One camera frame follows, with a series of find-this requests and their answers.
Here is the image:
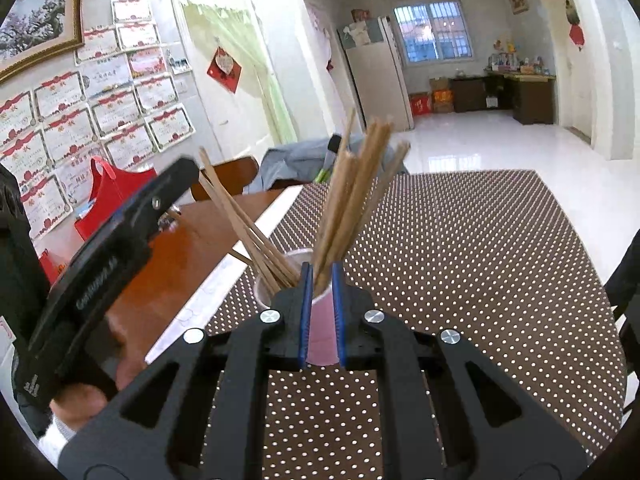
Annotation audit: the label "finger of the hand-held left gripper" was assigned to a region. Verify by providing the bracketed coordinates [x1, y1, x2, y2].
[155, 204, 184, 232]
[114, 157, 201, 247]

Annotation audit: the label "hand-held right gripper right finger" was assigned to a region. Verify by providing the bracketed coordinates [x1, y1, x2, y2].
[330, 260, 588, 480]

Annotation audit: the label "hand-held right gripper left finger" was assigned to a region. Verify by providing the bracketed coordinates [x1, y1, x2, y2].
[57, 261, 315, 480]

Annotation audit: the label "pink paper cup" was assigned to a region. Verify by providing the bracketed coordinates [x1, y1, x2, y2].
[252, 247, 341, 367]

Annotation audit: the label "bundle of wooden chopsticks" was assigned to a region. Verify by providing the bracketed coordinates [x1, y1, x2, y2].
[197, 107, 412, 301]

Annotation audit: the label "person's left hand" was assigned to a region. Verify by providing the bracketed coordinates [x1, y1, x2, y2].
[50, 311, 151, 434]

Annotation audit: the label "flat red packet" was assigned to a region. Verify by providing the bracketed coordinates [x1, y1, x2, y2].
[37, 247, 68, 286]

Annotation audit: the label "red gift bag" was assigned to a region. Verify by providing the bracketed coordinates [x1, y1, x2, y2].
[74, 156, 161, 241]

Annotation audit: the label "brown wooden chair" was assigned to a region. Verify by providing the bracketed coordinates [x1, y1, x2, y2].
[200, 155, 261, 203]

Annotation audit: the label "group of award certificates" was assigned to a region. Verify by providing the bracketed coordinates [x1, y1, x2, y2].
[0, 0, 196, 241]

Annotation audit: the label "grey jacket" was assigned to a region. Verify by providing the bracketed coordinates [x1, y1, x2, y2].
[260, 132, 411, 191]

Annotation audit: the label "brown dotted table mat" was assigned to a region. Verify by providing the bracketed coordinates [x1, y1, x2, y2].
[202, 169, 628, 480]

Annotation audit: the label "light green curtain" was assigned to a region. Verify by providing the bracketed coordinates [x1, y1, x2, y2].
[177, 0, 298, 146]

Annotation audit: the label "gold framed tree picture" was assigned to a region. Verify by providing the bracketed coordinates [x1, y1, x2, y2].
[0, 0, 85, 83]

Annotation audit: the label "white refrigerator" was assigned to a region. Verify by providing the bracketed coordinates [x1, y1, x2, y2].
[337, 15, 415, 131]

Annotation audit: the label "dark wooden desk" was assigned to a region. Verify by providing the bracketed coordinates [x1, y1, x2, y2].
[450, 72, 557, 126]

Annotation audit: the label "dark chair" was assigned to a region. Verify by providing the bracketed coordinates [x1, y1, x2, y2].
[602, 230, 640, 401]

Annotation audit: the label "barred window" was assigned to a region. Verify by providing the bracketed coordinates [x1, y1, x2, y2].
[393, 0, 473, 64]

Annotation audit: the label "assorted small bottles and toys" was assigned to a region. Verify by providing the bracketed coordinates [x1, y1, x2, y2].
[487, 40, 556, 78]

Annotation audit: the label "white door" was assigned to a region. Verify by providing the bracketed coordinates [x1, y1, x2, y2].
[537, 0, 596, 146]

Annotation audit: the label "red hanging door ornament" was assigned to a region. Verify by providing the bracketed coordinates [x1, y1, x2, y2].
[564, 0, 587, 51]

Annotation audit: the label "red diamond wall ornament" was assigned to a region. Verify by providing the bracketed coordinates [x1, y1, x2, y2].
[207, 46, 242, 93]

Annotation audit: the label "pink wall decoration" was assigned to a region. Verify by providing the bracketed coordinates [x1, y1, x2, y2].
[310, 5, 333, 73]

